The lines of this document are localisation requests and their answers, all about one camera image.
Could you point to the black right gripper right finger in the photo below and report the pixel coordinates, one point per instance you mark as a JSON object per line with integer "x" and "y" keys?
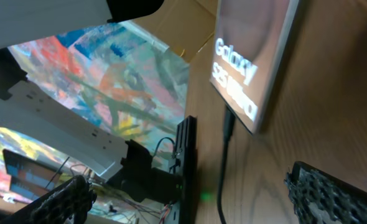
{"x": 318, "y": 197}

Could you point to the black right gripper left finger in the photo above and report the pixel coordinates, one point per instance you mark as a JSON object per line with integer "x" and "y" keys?
{"x": 70, "y": 202}

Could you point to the bronze Samsung Galaxy smartphone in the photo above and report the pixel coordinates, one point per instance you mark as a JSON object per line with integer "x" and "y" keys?
{"x": 250, "y": 39}

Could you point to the dark monitor screen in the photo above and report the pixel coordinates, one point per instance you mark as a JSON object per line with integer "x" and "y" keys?
{"x": 29, "y": 178}

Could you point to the colourful abstract painted backdrop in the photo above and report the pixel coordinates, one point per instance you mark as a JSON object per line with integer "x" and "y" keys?
{"x": 116, "y": 78}

